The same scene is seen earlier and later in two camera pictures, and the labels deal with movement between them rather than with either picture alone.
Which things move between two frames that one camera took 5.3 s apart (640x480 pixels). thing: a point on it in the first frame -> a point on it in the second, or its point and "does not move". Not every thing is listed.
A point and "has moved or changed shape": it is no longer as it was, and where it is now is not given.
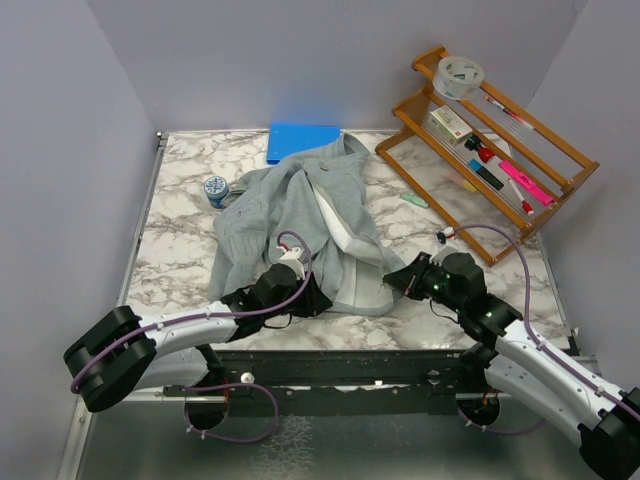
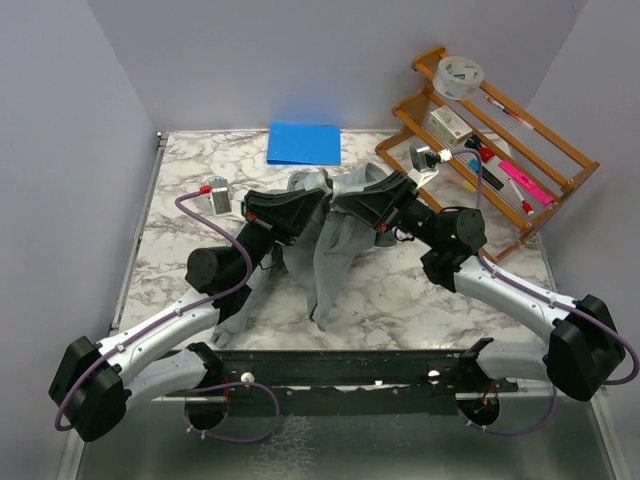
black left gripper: x=314 y=300 -> x=287 y=214
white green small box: x=447 y=123 does not move
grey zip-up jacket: x=316 y=191 has moved or changed shape
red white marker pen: x=527 y=208 does not move
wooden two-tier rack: x=475 y=161 does not move
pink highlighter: x=530 y=185 does not move
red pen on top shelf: x=509 y=112 does not move
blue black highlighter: x=489 y=177 does not move
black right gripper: x=408 y=278 -> x=379 y=205
